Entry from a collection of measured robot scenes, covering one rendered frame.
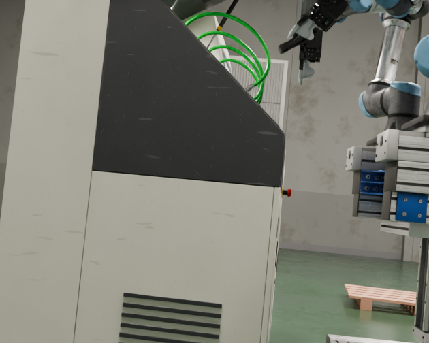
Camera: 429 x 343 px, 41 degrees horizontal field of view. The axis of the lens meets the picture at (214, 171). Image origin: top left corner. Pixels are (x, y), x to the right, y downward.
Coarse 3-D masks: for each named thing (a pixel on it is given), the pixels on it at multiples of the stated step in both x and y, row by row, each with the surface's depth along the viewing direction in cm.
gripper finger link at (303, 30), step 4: (308, 20) 190; (296, 24) 189; (304, 24) 190; (308, 24) 190; (296, 28) 190; (300, 28) 190; (304, 28) 190; (308, 28) 190; (292, 32) 190; (296, 32) 190; (300, 32) 190; (304, 32) 190; (308, 32) 190; (288, 36) 192; (304, 36) 190; (308, 36) 190
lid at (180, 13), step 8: (168, 0) 226; (184, 0) 232; (192, 0) 235; (200, 0) 239; (208, 0) 243; (216, 0) 246; (224, 0) 250; (176, 8) 236; (184, 8) 240; (192, 8) 243; (200, 8) 247; (208, 8) 251; (184, 16) 248
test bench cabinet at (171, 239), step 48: (96, 192) 178; (144, 192) 176; (192, 192) 175; (240, 192) 173; (96, 240) 177; (144, 240) 175; (192, 240) 174; (240, 240) 172; (96, 288) 176; (144, 288) 174; (192, 288) 173; (240, 288) 171; (96, 336) 175; (144, 336) 173; (192, 336) 172; (240, 336) 170
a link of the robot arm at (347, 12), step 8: (352, 0) 211; (360, 0) 209; (368, 0) 211; (352, 8) 213; (360, 8) 211; (368, 8) 212; (376, 8) 217; (416, 8) 229; (424, 8) 230; (416, 16) 237
